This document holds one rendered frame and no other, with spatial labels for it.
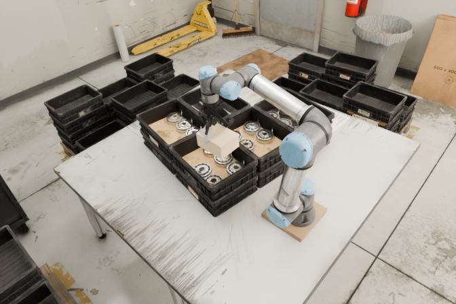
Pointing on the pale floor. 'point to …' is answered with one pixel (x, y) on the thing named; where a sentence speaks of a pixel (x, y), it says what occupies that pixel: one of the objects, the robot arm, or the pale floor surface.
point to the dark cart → (11, 209)
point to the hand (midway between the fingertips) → (217, 137)
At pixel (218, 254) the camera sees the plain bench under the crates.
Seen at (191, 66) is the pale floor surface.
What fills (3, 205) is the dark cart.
